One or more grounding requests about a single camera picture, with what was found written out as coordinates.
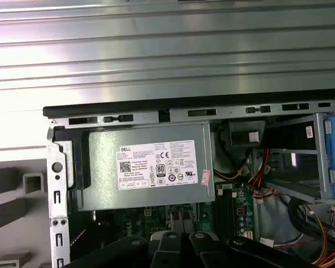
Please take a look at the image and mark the black RAM slot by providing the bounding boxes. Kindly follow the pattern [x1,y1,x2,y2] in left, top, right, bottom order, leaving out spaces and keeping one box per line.
[219,187,226,234]
[214,187,221,234]
[224,187,231,234]
[229,187,236,234]

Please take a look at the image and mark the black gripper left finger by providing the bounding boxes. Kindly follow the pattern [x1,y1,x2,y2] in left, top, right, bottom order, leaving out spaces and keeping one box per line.
[63,231,184,268]

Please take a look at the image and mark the black cable bundle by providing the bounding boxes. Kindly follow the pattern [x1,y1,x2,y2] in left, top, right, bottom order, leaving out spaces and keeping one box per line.
[286,195,335,241]

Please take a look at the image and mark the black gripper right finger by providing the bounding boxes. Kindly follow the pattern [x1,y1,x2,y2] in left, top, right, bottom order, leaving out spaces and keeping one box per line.
[188,232,329,268]

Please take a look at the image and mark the black open PC case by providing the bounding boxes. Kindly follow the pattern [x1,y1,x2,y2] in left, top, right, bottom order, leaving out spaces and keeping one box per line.
[42,88,335,268]

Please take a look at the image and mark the orange red wire bundle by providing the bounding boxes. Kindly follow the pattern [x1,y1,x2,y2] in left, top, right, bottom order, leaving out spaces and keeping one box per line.
[247,147,277,199]

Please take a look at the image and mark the green motherboard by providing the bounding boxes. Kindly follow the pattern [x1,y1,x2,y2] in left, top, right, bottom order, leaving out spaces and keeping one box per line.
[93,183,259,246]

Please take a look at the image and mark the yellow black wire bundle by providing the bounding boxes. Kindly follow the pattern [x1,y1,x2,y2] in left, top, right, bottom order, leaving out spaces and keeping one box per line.
[213,164,253,184]

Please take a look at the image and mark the grey Dell power supply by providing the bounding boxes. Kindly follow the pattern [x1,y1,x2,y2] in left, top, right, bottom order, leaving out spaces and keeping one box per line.
[72,124,216,212]

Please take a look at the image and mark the grey optical drive cage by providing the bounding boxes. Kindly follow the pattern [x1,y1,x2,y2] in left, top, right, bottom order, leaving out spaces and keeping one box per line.
[264,113,335,203]

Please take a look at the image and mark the red black fan wire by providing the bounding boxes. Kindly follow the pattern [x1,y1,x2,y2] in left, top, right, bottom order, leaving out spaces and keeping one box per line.
[69,227,88,245]

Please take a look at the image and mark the red orange yellow power wire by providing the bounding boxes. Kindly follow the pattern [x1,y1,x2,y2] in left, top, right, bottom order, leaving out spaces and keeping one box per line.
[301,205,335,268]

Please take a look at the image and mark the grey parts rack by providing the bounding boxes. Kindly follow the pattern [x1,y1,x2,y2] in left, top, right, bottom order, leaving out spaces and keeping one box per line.
[0,159,50,268]

